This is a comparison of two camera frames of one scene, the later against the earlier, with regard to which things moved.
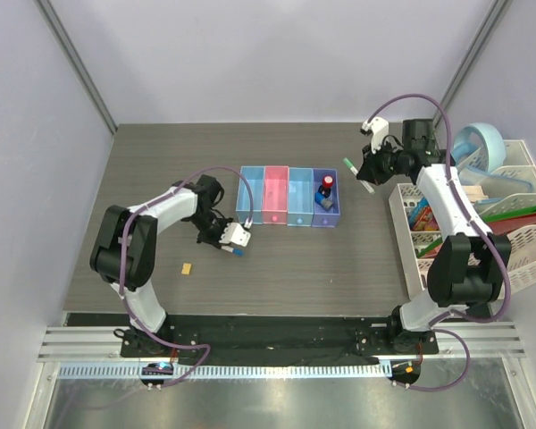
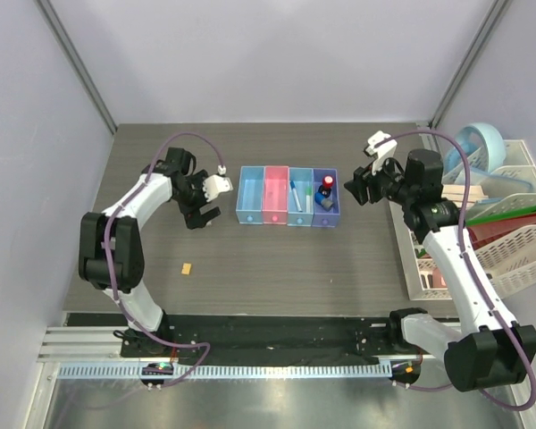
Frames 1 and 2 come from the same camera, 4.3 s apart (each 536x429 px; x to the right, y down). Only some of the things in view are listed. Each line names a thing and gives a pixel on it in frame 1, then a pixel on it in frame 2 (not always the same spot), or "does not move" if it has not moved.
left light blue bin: (256, 175) does not move
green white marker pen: (355, 171) -> (308, 196)
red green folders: (503, 222) does not move
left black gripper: (213, 240) -> (194, 217)
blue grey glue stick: (321, 200) does not move
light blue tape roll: (479, 146) does not move
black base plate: (279, 335) does not move
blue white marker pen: (237, 250) -> (297, 197)
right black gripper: (369, 171) -> (364, 178)
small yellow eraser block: (186, 268) does not move
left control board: (157, 368) does not move
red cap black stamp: (326, 186) does not move
